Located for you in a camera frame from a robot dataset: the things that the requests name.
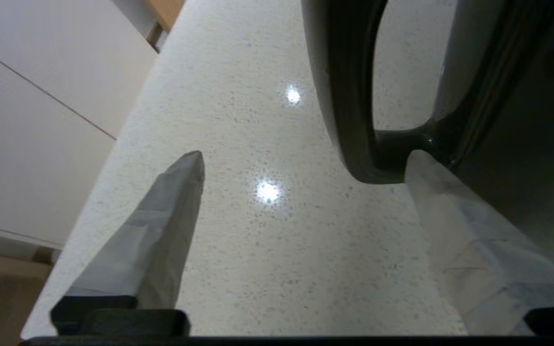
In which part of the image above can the black electric kettle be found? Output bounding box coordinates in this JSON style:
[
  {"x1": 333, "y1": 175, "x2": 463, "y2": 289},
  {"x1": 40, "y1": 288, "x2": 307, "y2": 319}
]
[{"x1": 301, "y1": 0, "x2": 554, "y2": 265}]

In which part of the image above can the light wooden door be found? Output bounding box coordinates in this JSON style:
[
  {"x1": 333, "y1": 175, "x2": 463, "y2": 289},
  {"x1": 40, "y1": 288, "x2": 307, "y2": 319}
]
[{"x1": 142, "y1": 0, "x2": 185, "y2": 32}]

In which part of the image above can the white storage cabinet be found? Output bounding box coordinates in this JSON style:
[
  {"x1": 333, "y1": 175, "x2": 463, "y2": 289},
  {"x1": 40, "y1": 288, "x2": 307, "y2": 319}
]
[{"x1": 0, "y1": 0, "x2": 158, "y2": 248}]

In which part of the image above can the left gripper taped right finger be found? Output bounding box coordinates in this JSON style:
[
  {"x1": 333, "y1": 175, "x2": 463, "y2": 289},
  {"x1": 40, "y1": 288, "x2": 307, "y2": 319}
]
[{"x1": 404, "y1": 149, "x2": 554, "y2": 335}]

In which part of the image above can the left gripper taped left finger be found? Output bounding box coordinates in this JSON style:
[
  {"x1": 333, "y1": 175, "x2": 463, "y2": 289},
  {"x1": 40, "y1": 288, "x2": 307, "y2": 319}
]
[{"x1": 50, "y1": 150, "x2": 206, "y2": 335}]

